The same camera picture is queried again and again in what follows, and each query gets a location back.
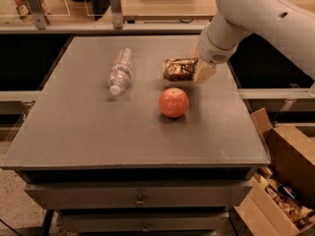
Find left metal bracket post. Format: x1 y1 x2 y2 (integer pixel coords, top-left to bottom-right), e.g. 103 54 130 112
27 0 48 30

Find upper grey drawer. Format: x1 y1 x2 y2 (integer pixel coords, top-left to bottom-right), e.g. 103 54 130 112
25 180 252 210

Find cardboard box with snacks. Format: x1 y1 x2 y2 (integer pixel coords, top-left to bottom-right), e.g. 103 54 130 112
230 108 315 236

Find metal bracket post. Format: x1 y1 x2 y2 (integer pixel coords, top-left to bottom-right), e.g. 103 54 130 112
27 0 48 30
110 0 124 30

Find middle metal bracket post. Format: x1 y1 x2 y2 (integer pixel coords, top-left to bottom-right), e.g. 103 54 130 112
110 0 124 30

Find grey drawer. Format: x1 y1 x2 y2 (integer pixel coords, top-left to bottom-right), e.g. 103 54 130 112
25 180 252 210
59 212 229 233

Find orange patterned drink can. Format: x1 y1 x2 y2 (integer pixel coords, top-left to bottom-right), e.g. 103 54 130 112
162 58 198 82

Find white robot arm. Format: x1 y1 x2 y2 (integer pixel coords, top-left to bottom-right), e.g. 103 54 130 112
197 0 315 79

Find clear plastic water bottle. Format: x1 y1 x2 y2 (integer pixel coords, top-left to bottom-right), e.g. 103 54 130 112
107 48 133 95

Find lower grey drawer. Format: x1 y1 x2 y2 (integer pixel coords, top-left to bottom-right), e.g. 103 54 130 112
59 212 229 233

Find red apple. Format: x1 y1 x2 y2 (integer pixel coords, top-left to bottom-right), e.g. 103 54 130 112
158 88 189 118

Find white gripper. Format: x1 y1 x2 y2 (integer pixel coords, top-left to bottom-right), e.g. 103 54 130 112
191 12 251 84

